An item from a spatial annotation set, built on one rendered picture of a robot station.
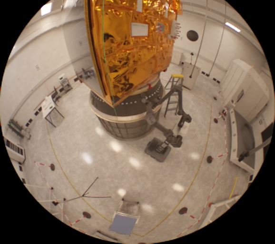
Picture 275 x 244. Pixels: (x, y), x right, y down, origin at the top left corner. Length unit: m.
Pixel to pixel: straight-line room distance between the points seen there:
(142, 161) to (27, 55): 7.33
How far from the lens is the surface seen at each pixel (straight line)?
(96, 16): 0.81
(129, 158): 2.67
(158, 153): 2.48
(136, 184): 2.71
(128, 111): 1.65
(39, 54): 6.19
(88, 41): 0.83
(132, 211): 2.81
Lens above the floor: 2.65
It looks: 50 degrees down
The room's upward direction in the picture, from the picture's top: 1 degrees clockwise
